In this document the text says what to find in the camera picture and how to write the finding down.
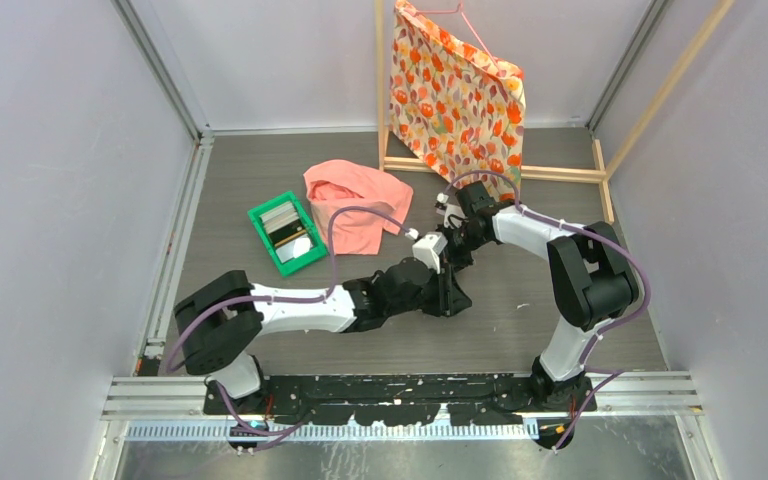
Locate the wooden rack frame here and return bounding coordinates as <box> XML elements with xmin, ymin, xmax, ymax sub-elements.
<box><xmin>373</xmin><ymin>1</ymin><xmax>735</xmax><ymax>223</ymax></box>

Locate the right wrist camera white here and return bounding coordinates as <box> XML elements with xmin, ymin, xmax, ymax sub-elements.
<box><xmin>435</xmin><ymin>193</ymin><xmax>465</xmax><ymax>229</ymax></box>

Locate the floral fabric bag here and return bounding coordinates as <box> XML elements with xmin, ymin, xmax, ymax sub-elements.
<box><xmin>388</xmin><ymin>1</ymin><xmax>526</xmax><ymax>200</ymax></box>

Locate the green card tray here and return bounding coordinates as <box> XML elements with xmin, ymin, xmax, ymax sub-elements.
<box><xmin>247</xmin><ymin>191</ymin><xmax>328</xmax><ymax>277</ymax></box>

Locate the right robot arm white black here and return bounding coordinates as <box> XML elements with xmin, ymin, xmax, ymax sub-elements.
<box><xmin>447</xmin><ymin>181</ymin><xmax>648</xmax><ymax>411</ymax></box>

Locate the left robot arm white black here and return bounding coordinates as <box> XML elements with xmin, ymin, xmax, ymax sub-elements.
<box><xmin>173</xmin><ymin>258</ymin><xmax>472</xmax><ymax>414</ymax></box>

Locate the pink hanger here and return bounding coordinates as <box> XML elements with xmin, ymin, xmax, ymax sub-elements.
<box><xmin>418</xmin><ymin>1</ymin><xmax>497</xmax><ymax>64</ymax></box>

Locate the pink cloth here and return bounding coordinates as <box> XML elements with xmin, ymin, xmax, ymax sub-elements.
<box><xmin>303</xmin><ymin>159</ymin><xmax>413</xmax><ymax>255</ymax></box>

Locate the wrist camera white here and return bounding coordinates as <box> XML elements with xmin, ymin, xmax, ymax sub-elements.
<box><xmin>412</xmin><ymin>231</ymin><xmax>448</xmax><ymax>274</ymax></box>
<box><xmin>435</xmin><ymin>193</ymin><xmax>465</xmax><ymax>229</ymax></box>

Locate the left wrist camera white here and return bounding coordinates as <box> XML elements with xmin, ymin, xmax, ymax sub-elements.
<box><xmin>412</xmin><ymin>231</ymin><xmax>448</xmax><ymax>274</ymax></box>

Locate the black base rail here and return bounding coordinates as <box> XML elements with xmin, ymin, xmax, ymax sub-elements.
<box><xmin>203</xmin><ymin>373</ymin><xmax>592</xmax><ymax>427</ymax></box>

